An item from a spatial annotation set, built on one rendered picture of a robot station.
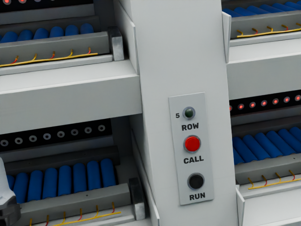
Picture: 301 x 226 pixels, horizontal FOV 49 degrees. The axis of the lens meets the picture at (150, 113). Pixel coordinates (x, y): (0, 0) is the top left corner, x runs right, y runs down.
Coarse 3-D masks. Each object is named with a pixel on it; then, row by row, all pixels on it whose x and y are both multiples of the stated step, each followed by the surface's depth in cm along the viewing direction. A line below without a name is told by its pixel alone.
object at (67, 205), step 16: (80, 192) 43; (96, 192) 43; (112, 192) 43; (128, 192) 43; (32, 208) 41; (48, 208) 41; (64, 208) 42; (80, 208) 43; (96, 208) 42; (16, 224) 42; (64, 224) 41
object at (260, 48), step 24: (240, 0) 52; (264, 0) 51; (288, 0) 52; (240, 24) 42; (264, 24) 43; (288, 24) 43; (240, 48) 40; (264, 48) 39; (288, 48) 39; (240, 72) 37; (264, 72) 37; (288, 72) 38; (240, 96) 38
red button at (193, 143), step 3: (189, 138) 36; (192, 138) 36; (195, 138) 36; (186, 141) 36; (189, 141) 36; (192, 141) 36; (195, 141) 36; (198, 141) 36; (186, 144) 36; (189, 144) 36; (192, 144) 36; (195, 144) 36; (198, 144) 36; (186, 147) 36; (189, 147) 36; (192, 147) 36; (195, 147) 36; (198, 147) 36; (189, 150) 36; (192, 150) 36; (195, 150) 36
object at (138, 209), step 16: (48, 144) 51; (64, 144) 51; (80, 144) 51; (96, 144) 52; (112, 144) 53; (16, 160) 50; (128, 160) 53; (128, 176) 49; (144, 176) 42; (144, 192) 45; (112, 208) 44; (128, 208) 44; (144, 208) 41; (32, 224) 42; (48, 224) 42; (80, 224) 42; (128, 224) 41; (144, 224) 41
